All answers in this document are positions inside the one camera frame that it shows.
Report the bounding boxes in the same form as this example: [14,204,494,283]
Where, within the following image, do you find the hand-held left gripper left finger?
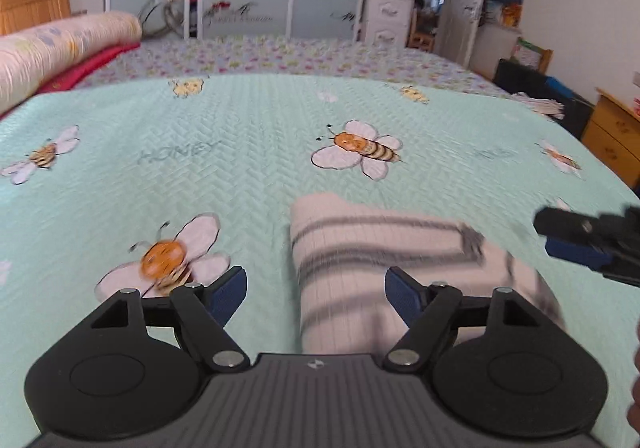
[90,265,251,373]

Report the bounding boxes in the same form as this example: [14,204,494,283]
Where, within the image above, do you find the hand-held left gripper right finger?
[384,266,541,373]

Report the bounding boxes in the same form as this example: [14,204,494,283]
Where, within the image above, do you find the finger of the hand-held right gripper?
[546,237,640,287]
[532,206,640,254]

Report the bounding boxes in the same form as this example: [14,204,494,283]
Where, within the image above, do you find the white black-striped sweater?
[290,193,568,355]

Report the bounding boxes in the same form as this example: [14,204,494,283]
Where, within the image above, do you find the pale folded clothes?
[510,92,566,121]

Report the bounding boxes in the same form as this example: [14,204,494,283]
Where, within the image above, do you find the wooden nightstand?
[581,88,640,189]

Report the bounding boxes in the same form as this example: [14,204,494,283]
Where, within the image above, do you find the blue cloth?
[546,75,577,100]

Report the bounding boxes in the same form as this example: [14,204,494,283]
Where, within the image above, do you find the black armchair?
[492,58,596,139]

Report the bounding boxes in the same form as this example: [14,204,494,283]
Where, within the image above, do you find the small wooden chair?
[511,36,555,75]

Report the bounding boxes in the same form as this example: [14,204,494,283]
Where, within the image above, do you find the green printed box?
[515,40,543,70]

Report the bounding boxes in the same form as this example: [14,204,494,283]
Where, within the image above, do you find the pile of colourful packets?
[500,3,525,29]

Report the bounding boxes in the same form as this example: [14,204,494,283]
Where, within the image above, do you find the wooden dining chair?
[407,8,437,52]

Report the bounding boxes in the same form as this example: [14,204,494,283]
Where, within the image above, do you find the red pillow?
[37,42,142,94]

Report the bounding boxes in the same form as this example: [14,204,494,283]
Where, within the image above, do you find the white drawer cabinet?
[361,0,417,48]

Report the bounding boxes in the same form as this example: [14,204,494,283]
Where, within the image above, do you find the electric floor fan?
[136,0,187,40]

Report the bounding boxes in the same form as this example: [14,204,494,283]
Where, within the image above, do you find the rolled floral quilt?
[0,11,143,116]

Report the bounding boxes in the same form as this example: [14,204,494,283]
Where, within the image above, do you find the wooden bed headboard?
[0,0,71,36]

